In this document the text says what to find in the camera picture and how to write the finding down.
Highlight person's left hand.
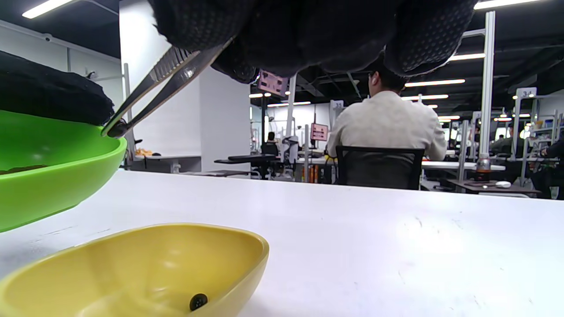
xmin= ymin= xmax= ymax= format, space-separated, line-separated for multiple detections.
xmin=0 ymin=50 xmax=116 ymax=127

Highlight person's right hand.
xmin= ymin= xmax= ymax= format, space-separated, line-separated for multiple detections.
xmin=148 ymin=0 xmax=479 ymax=84

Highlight green dish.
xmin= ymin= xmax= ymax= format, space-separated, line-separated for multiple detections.
xmin=0 ymin=109 xmax=127 ymax=233

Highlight metal tweezers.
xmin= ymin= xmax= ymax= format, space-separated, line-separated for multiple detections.
xmin=100 ymin=37 xmax=234 ymax=138

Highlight yellow small dish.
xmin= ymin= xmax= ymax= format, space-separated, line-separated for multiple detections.
xmin=0 ymin=223 xmax=270 ymax=317

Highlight large pink sign board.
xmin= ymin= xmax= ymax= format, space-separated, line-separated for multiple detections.
xmin=258 ymin=70 xmax=289 ymax=97

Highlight row of ceiling light strips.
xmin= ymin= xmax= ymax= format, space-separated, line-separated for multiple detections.
xmin=22 ymin=0 xmax=542 ymax=122

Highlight black mesh office chair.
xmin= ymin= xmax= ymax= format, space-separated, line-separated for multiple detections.
xmin=336 ymin=145 xmax=426 ymax=191

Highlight brown side table top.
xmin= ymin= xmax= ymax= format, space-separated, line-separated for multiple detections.
xmin=447 ymin=178 xmax=542 ymax=196

